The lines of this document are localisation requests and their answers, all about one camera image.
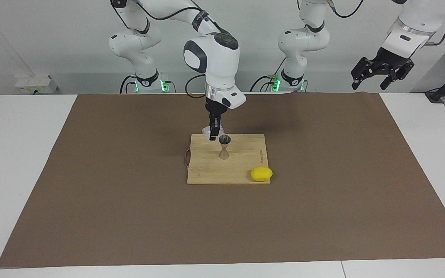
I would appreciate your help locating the steel double jigger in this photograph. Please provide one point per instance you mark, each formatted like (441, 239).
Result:
(224, 153)

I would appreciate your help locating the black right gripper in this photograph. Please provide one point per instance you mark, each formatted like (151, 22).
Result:
(214, 108)

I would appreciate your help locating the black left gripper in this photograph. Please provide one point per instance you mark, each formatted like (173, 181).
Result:
(392, 60)

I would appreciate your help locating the bamboo cutting board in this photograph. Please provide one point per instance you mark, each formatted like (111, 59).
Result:
(242, 154)

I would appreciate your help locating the small clear glass cup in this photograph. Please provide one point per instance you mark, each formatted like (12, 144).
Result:
(206, 133)

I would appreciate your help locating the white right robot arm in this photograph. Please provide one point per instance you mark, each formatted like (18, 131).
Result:
(214, 58)

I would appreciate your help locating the white wall socket box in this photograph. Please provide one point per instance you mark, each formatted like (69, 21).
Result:
(33, 84)

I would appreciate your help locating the brown table mat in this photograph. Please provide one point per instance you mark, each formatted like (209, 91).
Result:
(129, 216)

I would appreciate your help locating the yellow lemon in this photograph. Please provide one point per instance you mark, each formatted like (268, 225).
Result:
(261, 174)

